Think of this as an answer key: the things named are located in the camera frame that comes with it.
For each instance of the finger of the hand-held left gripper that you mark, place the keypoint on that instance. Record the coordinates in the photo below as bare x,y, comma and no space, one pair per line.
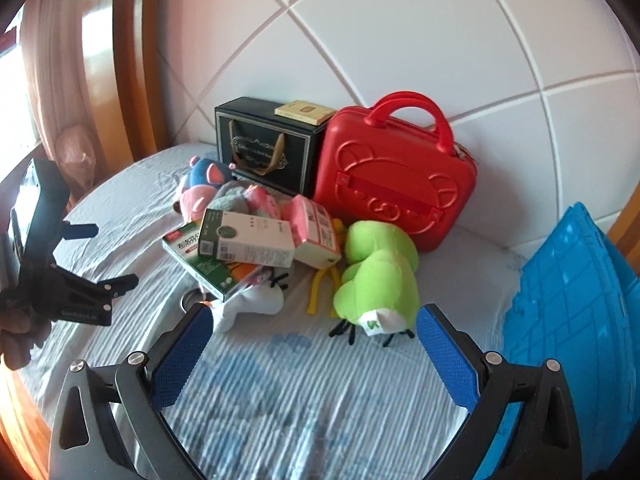
120,286
80,231

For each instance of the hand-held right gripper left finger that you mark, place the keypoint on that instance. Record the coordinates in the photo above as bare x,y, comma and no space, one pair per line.
182,355

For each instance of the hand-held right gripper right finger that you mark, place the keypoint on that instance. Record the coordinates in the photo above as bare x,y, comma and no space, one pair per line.
447,360

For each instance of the white plush toy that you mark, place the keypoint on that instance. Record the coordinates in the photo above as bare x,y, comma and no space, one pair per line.
255,302

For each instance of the green frog plush toy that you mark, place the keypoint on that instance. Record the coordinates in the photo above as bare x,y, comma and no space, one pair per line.
380,280

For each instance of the blue plastic crate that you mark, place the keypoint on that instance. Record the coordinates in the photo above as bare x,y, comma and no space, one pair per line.
565,300

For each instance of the blue plush toy pink ears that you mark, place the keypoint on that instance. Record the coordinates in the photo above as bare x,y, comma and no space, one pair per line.
205,175

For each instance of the pink tissue pack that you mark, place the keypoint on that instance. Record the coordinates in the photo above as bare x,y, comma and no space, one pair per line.
312,230

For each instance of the person's left hand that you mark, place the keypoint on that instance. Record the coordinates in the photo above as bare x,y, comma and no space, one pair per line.
20,345

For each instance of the round metal tin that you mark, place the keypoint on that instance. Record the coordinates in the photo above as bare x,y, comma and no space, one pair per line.
189,302

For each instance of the green white medicine box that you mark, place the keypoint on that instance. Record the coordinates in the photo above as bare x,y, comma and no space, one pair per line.
200,265

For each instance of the striped bed sheet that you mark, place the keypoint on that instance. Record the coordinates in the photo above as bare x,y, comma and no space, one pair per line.
280,375

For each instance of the white green carton box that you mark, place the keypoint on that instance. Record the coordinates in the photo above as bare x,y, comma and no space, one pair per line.
245,240

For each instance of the grey plush toy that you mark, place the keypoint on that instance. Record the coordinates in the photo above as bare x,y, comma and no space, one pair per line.
230,200

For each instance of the pink curtain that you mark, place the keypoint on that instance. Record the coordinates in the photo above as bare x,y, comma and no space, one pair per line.
50,60

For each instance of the red hard-shell suitcase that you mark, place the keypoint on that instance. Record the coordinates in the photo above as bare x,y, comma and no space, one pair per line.
390,185

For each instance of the black gift box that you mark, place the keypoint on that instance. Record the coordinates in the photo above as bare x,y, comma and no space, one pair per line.
260,130

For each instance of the small yellow box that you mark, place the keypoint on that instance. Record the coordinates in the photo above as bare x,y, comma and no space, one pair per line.
305,112

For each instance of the white padded headboard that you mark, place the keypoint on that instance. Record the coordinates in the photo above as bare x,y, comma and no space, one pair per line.
400,35

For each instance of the wooden bed frame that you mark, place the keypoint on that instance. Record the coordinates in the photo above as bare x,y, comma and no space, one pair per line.
135,60

